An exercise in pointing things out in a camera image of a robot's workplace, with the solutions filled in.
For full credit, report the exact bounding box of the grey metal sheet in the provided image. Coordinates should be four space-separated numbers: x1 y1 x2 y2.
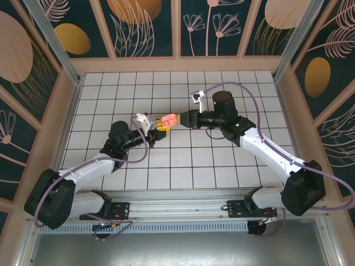
33 232 329 266

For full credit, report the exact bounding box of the slotted grey cable duct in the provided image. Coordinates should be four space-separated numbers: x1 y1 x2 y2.
38 220 250 234

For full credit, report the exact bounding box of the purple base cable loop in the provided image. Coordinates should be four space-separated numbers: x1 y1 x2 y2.
249 207 287 238
92 212 134 241

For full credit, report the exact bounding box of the pink toy piece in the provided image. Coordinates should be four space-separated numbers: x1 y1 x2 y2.
161 112 178 127

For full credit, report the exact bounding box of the thin black cable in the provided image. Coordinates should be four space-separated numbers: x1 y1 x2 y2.
205 126 226 140

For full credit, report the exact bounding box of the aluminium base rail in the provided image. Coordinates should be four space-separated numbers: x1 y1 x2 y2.
27 188 331 221

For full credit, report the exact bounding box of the aluminium corner post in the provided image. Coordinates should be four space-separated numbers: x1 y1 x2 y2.
22 0 84 85
273 0 333 81

